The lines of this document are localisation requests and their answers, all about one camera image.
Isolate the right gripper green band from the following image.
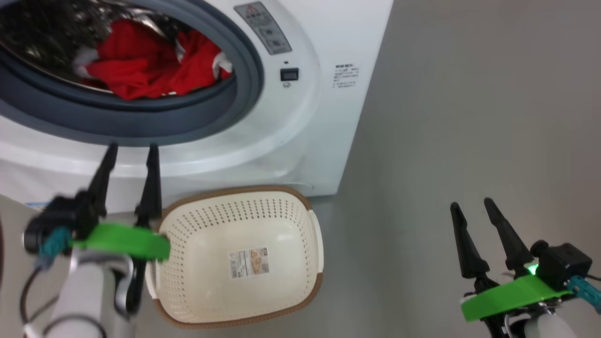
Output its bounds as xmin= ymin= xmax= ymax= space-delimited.
xmin=450 ymin=197 xmax=574 ymax=338

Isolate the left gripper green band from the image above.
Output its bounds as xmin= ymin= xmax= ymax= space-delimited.
xmin=70 ymin=143 xmax=172 ymax=314

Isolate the red clothing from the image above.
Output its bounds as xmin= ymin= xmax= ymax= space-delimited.
xmin=73 ymin=19 xmax=234 ymax=100

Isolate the cream perforated laundry basket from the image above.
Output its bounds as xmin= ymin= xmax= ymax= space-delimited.
xmin=145 ymin=185 xmax=324 ymax=329

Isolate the printed paper label sticker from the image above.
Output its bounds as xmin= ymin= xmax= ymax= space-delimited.
xmin=229 ymin=247 xmax=270 ymax=280

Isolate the stainless steel washing machine drum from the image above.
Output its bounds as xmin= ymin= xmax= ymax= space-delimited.
xmin=0 ymin=0 xmax=191 ymax=92

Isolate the white front-load washing machine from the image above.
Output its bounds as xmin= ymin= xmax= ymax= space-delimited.
xmin=0 ymin=0 xmax=394 ymax=214

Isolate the grey warning sticker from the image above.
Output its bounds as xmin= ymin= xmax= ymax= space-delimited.
xmin=234 ymin=1 xmax=293 ymax=55

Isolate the small printed text label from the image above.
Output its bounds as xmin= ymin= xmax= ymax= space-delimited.
xmin=332 ymin=63 xmax=361 ymax=90

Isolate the teal cable connector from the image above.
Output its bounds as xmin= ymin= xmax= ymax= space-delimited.
xmin=567 ymin=276 xmax=601 ymax=313
xmin=39 ymin=227 xmax=72 ymax=266

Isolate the thin black cable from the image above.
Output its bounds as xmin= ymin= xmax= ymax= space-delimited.
xmin=19 ymin=265 xmax=108 ymax=338

